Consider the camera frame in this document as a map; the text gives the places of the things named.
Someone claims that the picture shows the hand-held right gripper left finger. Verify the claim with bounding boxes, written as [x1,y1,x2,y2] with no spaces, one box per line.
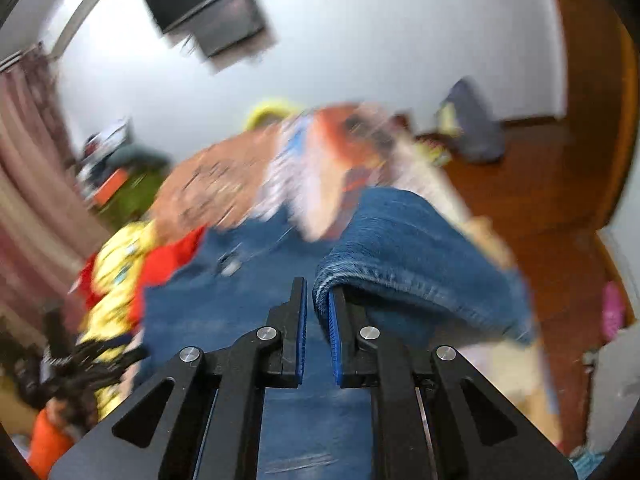
[47,276,308,480]

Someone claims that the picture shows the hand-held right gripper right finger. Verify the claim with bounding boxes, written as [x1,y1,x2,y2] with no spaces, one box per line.
[327,287,581,480]

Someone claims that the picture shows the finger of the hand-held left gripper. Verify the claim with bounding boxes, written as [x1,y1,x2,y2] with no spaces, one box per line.
[75,337,150,386]

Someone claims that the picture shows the blue denim jeans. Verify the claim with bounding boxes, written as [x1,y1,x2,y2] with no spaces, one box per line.
[132,187,536,480]

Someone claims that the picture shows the person's left forearm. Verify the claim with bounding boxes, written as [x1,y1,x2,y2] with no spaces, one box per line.
[27,400,81,480]

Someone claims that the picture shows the yellow printed cloth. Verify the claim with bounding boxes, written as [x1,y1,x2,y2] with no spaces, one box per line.
[75,220,161,421]

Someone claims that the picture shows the red cloth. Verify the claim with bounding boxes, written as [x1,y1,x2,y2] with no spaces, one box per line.
[70,225,208,331]

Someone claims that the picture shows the green cloth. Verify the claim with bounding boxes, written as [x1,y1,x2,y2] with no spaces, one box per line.
[97,160,173,231]

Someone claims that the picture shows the printed blanket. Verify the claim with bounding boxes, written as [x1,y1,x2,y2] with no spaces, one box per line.
[150,102,566,456]

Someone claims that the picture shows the orange box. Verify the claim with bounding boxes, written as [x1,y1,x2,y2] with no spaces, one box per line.
[92,167,128,206]

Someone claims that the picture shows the pink striped curtain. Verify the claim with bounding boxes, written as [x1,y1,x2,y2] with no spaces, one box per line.
[0,42,116,341]

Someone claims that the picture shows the yellow plush item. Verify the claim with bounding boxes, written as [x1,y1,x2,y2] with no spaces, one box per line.
[244,99,306,133]

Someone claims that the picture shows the dark grey bag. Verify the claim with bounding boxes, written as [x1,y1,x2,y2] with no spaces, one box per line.
[440,77,506,163]

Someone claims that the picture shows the pink slipper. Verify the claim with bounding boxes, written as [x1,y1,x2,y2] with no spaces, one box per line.
[600,280,626,343]

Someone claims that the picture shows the brown wooden door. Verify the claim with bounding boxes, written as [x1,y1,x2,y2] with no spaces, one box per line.
[545,0,638,233]

